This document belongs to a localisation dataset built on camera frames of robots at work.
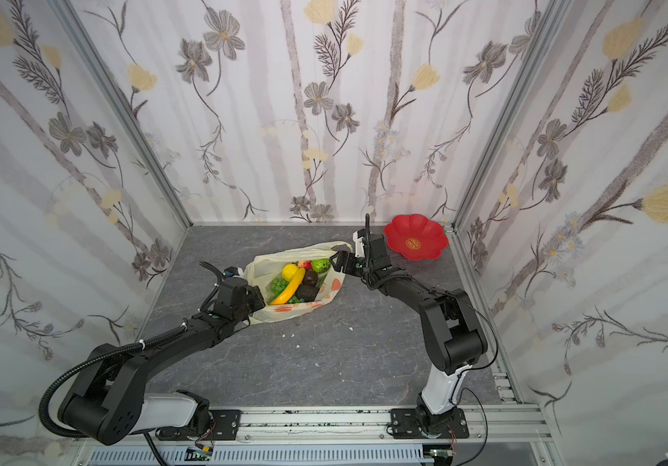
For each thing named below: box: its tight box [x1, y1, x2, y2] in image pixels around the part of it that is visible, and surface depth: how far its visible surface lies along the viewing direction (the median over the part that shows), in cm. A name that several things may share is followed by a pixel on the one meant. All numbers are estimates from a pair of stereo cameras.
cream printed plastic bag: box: [243, 240, 353, 325], surface depth 96 cm
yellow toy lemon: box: [281, 263, 300, 282], surface depth 101 cm
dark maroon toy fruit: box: [302, 269, 318, 287], surface depth 100 cm
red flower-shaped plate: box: [384, 213, 450, 262], surface depth 120 cm
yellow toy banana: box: [269, 267, 306, 305], surface depth 95 cm
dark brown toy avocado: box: [295, 283, 320, 302], surface depth 97 cm
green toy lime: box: [311, 258, 332, 273], surface depth 103 cm
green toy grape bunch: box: [270, 276, 290, 299], surface depth 99 cm
